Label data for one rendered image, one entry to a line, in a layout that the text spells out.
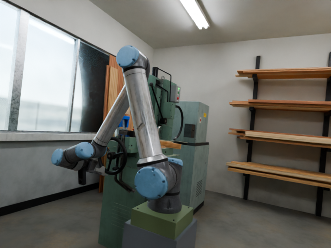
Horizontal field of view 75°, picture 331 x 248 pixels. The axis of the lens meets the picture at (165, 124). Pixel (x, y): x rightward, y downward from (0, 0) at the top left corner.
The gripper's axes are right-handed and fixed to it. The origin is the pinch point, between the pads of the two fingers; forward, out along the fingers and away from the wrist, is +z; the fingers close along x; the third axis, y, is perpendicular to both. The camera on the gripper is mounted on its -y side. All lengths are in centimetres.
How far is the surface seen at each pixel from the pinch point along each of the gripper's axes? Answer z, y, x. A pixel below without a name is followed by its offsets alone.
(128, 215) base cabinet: 43.6, -23.6, -3.6
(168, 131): 50, 53, -15
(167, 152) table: 35, 30, -27
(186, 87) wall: 216, 204, 67
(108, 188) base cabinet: 38.3, -8.4, 20.8
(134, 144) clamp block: 21.3, 29.2, -3.8
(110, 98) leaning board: 103, 114, 130
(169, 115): 47, 67, -13
